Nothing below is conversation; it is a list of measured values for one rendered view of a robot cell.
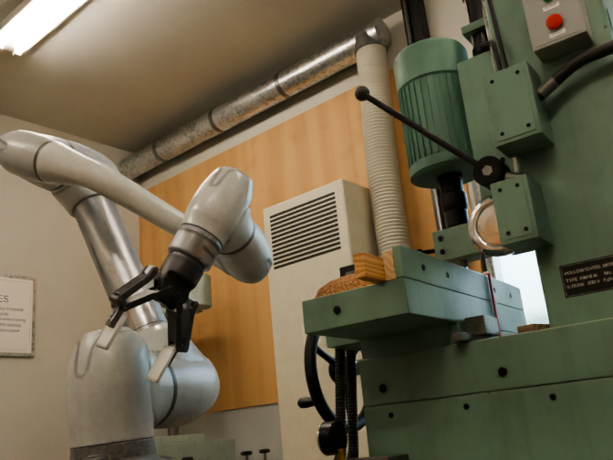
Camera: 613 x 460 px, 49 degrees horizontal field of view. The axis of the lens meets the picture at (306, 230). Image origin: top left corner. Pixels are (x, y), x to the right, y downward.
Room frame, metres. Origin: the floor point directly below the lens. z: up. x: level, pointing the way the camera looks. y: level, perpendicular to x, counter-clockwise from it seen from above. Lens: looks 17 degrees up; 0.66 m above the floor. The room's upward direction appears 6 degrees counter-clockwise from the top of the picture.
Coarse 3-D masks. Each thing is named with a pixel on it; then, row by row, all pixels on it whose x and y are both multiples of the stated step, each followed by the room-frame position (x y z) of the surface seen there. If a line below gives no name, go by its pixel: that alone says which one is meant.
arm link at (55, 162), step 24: (48, 144) 1.36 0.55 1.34; (48, 168) 1.36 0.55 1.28; (72, 168) 1.34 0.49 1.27; (96, 168) 1.33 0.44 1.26; (96, 192) 1.36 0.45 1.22; (120, 192) 1.34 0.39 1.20; (144, 192) 1.36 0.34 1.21; (144, 216) 1.38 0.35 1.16; (168, 216) 1.38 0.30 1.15; (264, 240) 1.34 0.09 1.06; (216, 264) 1.36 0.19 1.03; (240, 264) 1.33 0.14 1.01; (264, 264) 1.37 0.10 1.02
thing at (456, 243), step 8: (464, 224) 1.38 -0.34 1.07; (440, 232) 1.41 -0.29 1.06; (448, 232) 1.40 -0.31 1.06; (456, 232) 1.39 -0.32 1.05; (464, 232) 1.38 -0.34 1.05; (440, 240) 1.41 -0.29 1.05; (448, 240) 1.41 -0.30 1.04; (456, 240) 1.39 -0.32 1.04; (464, 240) 1.38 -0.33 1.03; (440, 248) 1.42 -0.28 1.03; (448, 248) 1.41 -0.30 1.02; (456, 248) 1.40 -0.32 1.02; (464, 248) 1.39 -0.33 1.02; (472, 248) 1.38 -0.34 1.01; (440, 256) 1.42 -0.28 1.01; (448, 256) 1.41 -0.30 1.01; (456, 256) 1.40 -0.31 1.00; (464, 256) 1.40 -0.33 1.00; (472, 256) 1.40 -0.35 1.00; (488, 256) 1.42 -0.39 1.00; (456, 264) 1.46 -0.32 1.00; (464, 264) 1.42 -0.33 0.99
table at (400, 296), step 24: (360, 288) 1.12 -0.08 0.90; (384, 288) 1.10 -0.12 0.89; (408, 288) 1.09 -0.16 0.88; (432, 288) 1.16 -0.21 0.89; (312, 312) 1.18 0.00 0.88; (336, 312) 1.15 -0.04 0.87; (360, 312) 1.13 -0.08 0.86; (384, 312) 1.10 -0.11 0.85; (408, 312) 1.08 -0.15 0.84; (432, 312) 1.15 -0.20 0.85; (456, 312) 1.24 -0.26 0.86; (480, 312) 1.34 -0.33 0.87; (504, 312) 1.46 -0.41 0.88; (336, 336) 1.26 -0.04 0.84; (360, 336) 1.29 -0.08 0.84
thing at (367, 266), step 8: (360, 256) 1.05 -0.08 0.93; (368, 256) 1.06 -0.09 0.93; (376, 256) 1.08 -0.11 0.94; (360, 264) 1.05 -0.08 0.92; (368, 264) 1.06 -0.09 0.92; (376, 264) 1.08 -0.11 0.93; (360, 272) 1.05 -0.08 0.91; (368, 272) 1.05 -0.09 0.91; (376, 272) 1.07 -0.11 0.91; (384, 272) 1.10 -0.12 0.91; (368, 280) 1.08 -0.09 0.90; (376, 280) 1.09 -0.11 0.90; (384, 280) 1.10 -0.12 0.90
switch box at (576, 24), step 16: (528, 0) 1.13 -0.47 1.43; (560, 0) 1.09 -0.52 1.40; (576, 0) 1.08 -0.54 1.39; (528, 16) 1.13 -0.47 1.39; (544, 16) 1.11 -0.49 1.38; (576, 16) 1.08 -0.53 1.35; (544, 32) 1.12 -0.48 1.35; (576, 32) 1.09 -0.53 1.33; (544, 48) 1.13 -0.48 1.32; (560, 48) 1.13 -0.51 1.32; (576, 48) 1.14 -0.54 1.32
